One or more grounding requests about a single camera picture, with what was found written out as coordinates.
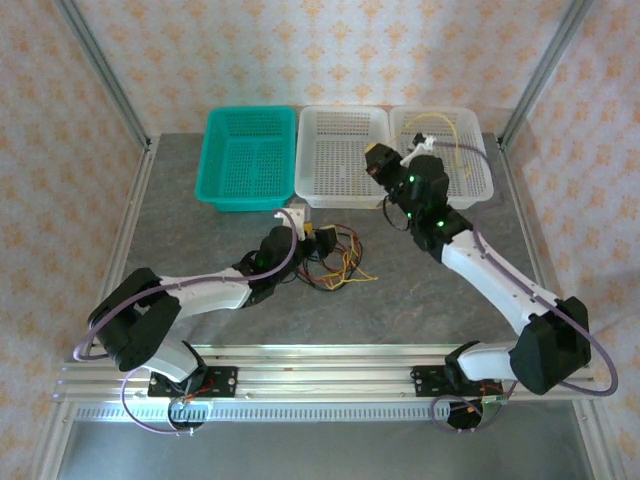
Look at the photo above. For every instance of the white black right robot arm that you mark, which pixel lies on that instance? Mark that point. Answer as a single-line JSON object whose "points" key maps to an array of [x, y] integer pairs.
{"points": [[500, 280]]}

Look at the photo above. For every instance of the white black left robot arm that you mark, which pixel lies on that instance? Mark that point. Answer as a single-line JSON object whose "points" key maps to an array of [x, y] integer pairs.
{"points": [[210, 292]]}

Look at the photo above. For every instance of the white plastic basket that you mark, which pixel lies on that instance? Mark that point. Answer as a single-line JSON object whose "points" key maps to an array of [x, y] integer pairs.
{"points": [[330, 160], [470, 185]]}

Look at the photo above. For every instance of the teal plastic basket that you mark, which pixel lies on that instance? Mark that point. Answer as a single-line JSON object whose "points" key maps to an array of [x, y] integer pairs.
{"points": [[245, 160]]}

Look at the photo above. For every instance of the aluminium table side rail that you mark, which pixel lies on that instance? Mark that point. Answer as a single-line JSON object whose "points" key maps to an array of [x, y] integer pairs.
{"points": [[130, 215], [520, 210]]}

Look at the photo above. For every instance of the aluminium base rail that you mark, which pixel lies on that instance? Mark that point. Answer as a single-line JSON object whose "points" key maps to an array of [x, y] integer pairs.
{"points": [[325, 370]]}

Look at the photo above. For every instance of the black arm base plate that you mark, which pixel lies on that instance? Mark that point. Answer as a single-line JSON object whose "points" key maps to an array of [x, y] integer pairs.
{"points": [[430, 382], [220, 380]]}

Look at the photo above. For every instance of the aluminium frame post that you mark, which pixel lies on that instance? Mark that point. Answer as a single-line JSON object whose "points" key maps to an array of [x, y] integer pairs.
{"points": [[545, 70], [100, 70]]}

